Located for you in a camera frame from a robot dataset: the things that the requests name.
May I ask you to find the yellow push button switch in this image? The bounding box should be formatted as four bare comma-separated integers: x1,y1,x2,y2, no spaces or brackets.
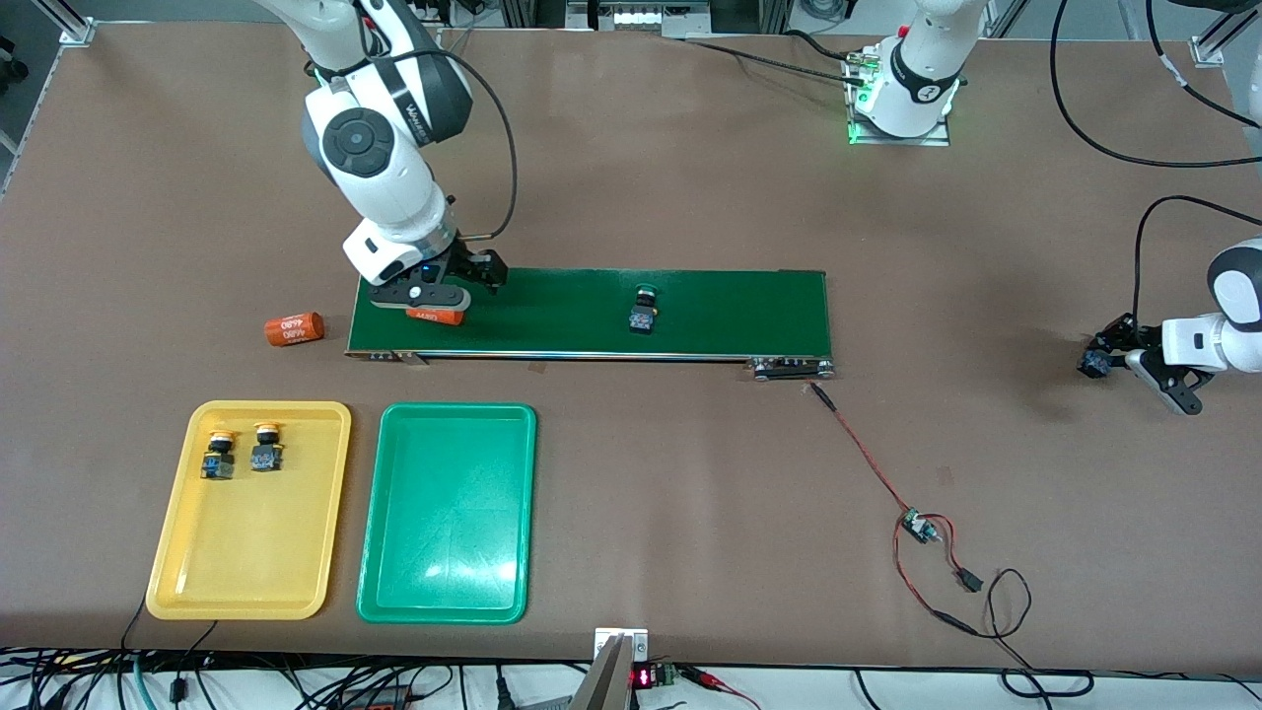
249,422,286,472
201,430,240,482

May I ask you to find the green plastic tray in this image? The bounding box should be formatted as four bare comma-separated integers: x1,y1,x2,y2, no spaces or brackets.
356,402,538,626

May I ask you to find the green conveyor belt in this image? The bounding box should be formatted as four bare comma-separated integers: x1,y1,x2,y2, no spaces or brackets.
345,264,837,382

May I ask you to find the aluminium corner profile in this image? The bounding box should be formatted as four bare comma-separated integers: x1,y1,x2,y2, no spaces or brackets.
1191,0,1262,68
39,0,100,48

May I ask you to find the yellow plastic tray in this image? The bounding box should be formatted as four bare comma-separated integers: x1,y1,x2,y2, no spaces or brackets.
145,399,353,622

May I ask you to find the red clip lead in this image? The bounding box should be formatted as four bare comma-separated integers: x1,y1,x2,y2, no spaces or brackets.
680,666,762,710

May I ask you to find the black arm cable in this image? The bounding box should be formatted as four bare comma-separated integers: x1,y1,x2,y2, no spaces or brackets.
360,0,519,243
1050,0,1262,336

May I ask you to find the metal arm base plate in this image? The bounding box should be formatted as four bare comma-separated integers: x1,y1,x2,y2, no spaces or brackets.
325,28,437,137
846,44,952,147

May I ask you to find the thin black looped cable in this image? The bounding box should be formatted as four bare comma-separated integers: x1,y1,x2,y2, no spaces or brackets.
981,567,1095,699

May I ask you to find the red and black wire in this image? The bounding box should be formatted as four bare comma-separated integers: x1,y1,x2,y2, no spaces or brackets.
808,381,985,637

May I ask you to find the dark frame with white light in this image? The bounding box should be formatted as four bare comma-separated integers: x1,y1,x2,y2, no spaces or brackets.
498,0,790,40

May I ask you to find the black power cable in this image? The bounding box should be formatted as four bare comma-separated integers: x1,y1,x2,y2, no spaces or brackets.
680,30,874,90

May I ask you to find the grey metal camera mount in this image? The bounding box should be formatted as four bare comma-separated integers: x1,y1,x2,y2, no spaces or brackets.
567,627,652,710

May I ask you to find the tangled floor cable bundle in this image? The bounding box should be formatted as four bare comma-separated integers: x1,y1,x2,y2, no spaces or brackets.
0,619,593,710

